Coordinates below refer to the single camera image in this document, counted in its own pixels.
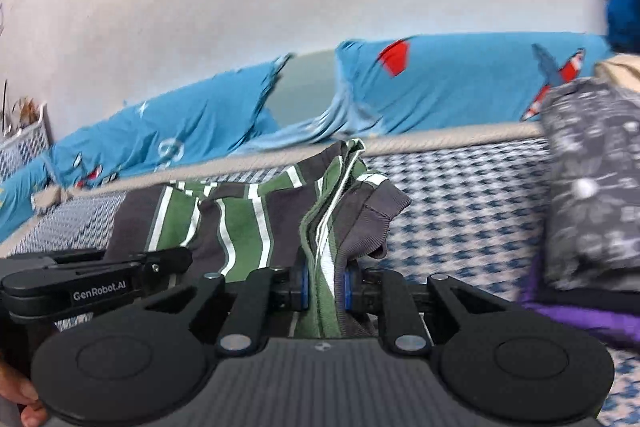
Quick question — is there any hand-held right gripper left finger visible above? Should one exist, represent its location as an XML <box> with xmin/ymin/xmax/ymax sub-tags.
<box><xmin>142</xmin><ymin>264</ymin><xmax>311</xmax><ymax>355</ymax></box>

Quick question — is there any blue airplane print bedsheet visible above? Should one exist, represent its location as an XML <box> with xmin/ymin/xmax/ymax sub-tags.
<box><xmin>0</xmin><ymin>32</ymin><xmax>613</xmax><ymax>243</ymax></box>

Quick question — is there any green grey striped t-shirt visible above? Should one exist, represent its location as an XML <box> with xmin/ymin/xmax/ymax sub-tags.
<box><xmin>105</xmin><ymin>138</ymin><xmax>413</xmax><ymax>340</ymax></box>

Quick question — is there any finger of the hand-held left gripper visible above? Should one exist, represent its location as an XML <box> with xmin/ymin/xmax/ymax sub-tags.
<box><xmin>134</xmin><ymin>247</ymin><xmax>194</xmax><ymax>289</ymax></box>

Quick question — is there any beige cloth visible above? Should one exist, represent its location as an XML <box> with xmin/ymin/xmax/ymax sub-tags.
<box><xmin>595</xmin><ymin>54</ymin><xmax>640</xmax><ymax>95</ymax></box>

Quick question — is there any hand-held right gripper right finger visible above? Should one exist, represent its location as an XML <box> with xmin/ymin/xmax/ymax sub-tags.
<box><xmin>342</xmin><ymin>267</ymin><xmax>506</xmax><ymax>355</ymax></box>

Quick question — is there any purple folded cloth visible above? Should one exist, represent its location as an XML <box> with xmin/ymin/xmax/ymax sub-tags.
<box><xmin>517</xmin><ymin>252</ymin><xmax>640</xmax><ymax>350</ymax></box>

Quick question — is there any blue beige houndstooth blanket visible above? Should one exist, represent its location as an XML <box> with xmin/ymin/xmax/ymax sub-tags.
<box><xmin>0</xmin><ymin>122</ymin><xmax>640</xmax><ymax>427</ymax></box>

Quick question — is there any white plastic basket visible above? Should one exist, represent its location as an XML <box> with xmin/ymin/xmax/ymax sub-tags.
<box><xmin>0</xmin><ymin>102</ymin><xmax>53</xmax><ymax>182</ymax></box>

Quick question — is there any person's left hand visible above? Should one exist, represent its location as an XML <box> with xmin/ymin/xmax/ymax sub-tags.
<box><xmin>0</xmin><ymin>357</ymin><xmax>49</xmax><ymax>427</ymax></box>

